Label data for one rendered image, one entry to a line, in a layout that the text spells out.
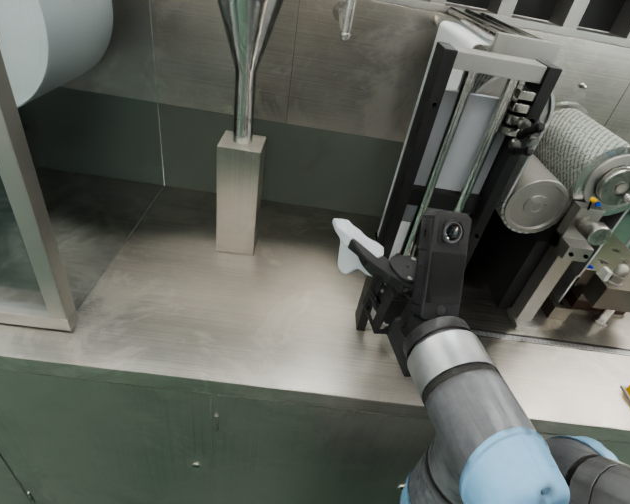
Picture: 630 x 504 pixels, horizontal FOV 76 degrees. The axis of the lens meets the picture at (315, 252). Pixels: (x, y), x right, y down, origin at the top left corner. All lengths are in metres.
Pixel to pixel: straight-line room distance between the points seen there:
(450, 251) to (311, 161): 0.76
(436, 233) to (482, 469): 0.21
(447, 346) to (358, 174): 0.82
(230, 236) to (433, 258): 0.63
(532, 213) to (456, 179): 0.25
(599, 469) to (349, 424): 0.52
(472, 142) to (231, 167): 0.47
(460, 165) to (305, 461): 0.71
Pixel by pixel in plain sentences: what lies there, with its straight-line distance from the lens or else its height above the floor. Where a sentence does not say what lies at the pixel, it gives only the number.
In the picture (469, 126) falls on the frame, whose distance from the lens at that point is 0.68.
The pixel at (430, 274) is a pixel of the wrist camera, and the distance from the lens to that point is 0.43.
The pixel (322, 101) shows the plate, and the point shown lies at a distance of 1.08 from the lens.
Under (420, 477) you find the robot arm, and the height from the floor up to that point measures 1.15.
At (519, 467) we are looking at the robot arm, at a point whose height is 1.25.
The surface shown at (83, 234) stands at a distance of 0.87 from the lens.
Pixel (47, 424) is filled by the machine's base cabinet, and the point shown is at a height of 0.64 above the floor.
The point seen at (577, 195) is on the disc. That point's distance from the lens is 0.94.
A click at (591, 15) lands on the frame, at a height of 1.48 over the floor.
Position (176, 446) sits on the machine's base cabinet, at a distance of 1.04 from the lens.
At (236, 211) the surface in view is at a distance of 0.93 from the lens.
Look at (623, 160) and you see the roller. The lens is 0.94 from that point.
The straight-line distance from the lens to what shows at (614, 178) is 0.93.
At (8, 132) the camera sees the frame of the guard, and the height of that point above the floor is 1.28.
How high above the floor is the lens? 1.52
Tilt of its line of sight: 37 degrees down
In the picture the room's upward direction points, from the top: 11 degrees clockwise
